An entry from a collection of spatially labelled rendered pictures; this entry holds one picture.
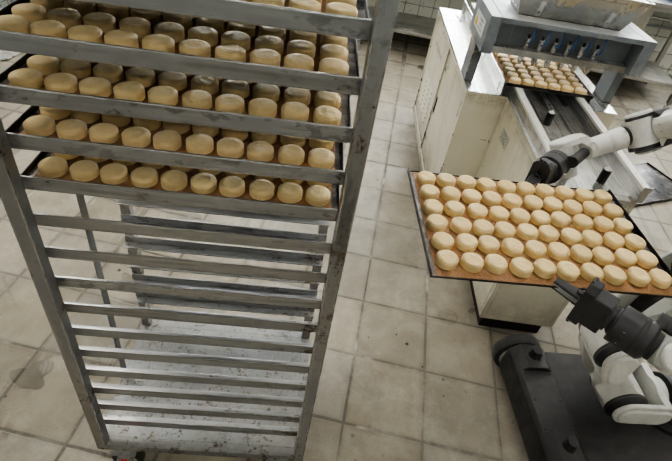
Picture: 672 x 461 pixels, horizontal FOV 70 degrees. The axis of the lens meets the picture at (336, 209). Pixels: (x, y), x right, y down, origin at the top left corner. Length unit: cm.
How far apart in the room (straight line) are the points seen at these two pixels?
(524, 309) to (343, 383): 86
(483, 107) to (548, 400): 129
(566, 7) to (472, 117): 59
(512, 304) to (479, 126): 85
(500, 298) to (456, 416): 53
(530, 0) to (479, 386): 162
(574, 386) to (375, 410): 77
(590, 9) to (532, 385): 155
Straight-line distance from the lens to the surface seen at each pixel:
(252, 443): 174
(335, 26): 75
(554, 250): 125
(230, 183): 97
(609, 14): 247
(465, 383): 219
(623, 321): 116
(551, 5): 238
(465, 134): 248
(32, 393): 214
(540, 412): 202
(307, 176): 88
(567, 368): 222
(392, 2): 71
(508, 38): 240
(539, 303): 230
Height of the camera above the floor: 174
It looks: 39 degrees down
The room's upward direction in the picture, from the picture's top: 10 degrees clockwise
